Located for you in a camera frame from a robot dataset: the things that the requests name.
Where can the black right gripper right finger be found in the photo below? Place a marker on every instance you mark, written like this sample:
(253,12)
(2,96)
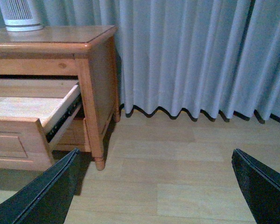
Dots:
(260,186)

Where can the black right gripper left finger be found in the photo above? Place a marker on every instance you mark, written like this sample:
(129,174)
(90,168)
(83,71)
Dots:
(47,199)

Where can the wooden drawer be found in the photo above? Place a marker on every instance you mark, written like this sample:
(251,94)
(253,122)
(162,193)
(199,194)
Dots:
(34,114)
(75,136)

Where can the wooden nightstand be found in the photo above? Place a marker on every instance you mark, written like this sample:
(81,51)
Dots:
(86,54)

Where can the grey curtain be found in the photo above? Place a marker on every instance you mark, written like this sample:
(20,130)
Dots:
(197,55)

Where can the white ribbed air purifier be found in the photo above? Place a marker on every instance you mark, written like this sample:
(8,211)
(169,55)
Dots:
(20,15)

